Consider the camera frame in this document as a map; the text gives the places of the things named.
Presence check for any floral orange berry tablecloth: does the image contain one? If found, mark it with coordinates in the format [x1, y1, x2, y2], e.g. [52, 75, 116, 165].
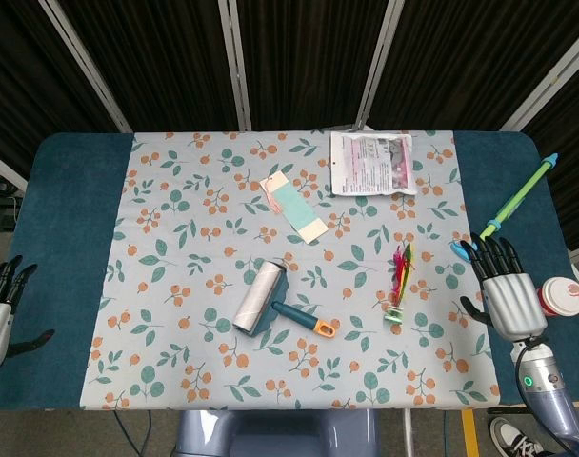
[78, 129, 503, 412]

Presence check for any small blue plastic clip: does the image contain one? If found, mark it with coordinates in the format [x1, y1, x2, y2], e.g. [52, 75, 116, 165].
[449, 240, 474, 262]

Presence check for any dark blue table cover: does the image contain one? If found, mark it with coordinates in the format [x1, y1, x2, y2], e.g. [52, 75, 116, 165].
[0, 131, 572, 411]

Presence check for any teal lint roller orange handle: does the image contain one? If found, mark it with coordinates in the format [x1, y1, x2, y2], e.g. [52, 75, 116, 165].
[231, 259, 341, 340]

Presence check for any black white sneaker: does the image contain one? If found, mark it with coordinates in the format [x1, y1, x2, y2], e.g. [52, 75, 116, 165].
[489, 417, 546, 457]

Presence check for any dark folding screen partition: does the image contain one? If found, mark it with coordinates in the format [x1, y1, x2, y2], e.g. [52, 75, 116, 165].
[0, 0, 579, 248]

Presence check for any cream teal bookmark card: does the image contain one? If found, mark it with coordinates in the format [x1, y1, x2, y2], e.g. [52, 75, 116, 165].
[259, 172, 330, 245]

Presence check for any red white paper cup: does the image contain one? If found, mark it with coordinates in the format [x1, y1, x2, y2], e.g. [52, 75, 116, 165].
[536, 276, 579, 318]

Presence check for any colourful feather shuttlecock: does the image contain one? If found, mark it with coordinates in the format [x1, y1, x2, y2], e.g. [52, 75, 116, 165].
[383, 242, 415, 326]

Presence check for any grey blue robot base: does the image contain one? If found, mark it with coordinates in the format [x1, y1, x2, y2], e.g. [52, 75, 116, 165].
[173, 407, 382, 457]

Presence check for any green blue toy water pump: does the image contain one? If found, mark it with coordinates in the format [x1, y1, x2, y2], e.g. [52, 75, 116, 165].
[478, 152, 559, 242]

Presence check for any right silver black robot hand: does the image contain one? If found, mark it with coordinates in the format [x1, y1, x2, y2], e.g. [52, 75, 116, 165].
[459, 231, 549, 343]

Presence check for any white pink plastic packet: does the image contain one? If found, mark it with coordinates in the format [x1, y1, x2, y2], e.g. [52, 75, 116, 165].
[329, 130, 419, 197]

